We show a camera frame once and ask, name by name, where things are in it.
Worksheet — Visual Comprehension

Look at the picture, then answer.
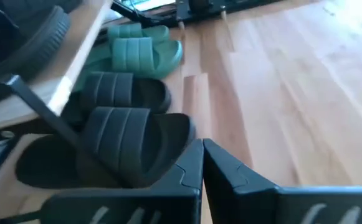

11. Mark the black rubber slide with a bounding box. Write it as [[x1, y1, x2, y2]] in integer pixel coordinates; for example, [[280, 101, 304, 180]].
[[60, 71, 173, 125], [14, 106, 197, 190], [0, 0, 72, 86], [0, 0, 85, 19]]

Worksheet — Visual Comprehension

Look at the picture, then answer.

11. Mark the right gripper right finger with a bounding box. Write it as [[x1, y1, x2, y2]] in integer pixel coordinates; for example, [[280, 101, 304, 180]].
[[202, 138, 362, 224]]

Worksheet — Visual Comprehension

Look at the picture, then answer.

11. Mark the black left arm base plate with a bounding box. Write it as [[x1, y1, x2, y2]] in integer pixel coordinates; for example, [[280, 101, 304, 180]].
[[176, 0, 281, 20]]

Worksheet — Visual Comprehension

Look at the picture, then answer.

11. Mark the green rubber slide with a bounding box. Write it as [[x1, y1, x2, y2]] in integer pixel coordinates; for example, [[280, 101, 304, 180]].
[[74, 36, 184, 91], [107, 23, 171, 43]]

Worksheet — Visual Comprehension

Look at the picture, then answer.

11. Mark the wooden shelf with black frame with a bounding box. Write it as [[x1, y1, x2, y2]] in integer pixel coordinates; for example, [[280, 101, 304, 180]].
[[0, 0, 128, 218]]

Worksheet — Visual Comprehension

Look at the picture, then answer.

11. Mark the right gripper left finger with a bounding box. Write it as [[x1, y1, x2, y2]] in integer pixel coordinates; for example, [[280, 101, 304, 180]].
[[39, 138, 204, 224]]

